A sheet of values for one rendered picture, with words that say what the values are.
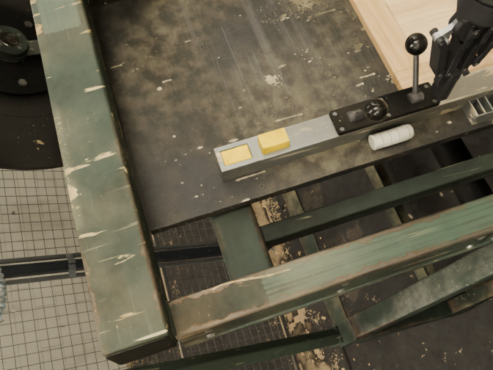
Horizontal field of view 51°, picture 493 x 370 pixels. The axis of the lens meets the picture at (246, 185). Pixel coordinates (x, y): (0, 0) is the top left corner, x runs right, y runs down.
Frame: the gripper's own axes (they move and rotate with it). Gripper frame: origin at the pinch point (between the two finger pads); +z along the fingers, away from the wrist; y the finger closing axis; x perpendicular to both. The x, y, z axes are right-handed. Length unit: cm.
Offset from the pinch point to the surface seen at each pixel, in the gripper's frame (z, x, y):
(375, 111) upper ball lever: 0.0, -1.5, -12.9
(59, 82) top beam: 6, 25, -61
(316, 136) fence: 11.6, 3.1, -19.8
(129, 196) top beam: 6, 0, -54
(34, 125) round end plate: 49, 51, -79
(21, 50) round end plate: 45, 73, -77
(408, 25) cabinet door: 14.0, 22.7, 8.3
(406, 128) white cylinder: 12.6, 0.0, -3.3
